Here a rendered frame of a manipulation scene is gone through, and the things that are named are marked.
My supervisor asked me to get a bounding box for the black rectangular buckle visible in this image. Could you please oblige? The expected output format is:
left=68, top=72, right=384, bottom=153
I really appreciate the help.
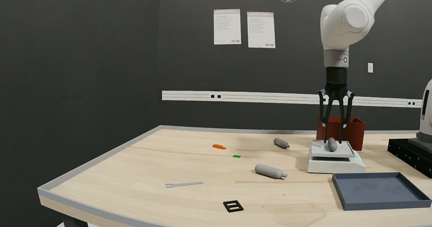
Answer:
left=223, top=200, right=244, bottom=212

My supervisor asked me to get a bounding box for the grey metal gas cylinder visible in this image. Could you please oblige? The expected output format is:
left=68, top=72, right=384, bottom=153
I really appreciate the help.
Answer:
left=273, top=138, right=290, bottom=148

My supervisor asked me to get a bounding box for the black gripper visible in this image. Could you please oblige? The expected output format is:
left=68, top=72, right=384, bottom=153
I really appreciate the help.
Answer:
left=318, top=68, right=354, bottom=144

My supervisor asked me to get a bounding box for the grey co2 cylinder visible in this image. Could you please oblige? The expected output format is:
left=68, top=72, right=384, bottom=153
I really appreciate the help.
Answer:
left=255, top=164, right=288, bottom=179
left=328, top=137, right=337, bottom=151

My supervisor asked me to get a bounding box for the white digital scale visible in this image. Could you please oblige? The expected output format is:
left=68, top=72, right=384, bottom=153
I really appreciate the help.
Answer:
left=307, top=140, right=366, bottom=173

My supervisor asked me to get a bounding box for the grey table edge trim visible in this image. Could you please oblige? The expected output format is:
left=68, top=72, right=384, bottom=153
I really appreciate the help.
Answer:
left=37, top=125, right=419, bottom=227

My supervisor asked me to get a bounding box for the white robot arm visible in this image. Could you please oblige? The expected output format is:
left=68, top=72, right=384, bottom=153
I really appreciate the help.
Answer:
left=320, top=0, right=432, bottom=154

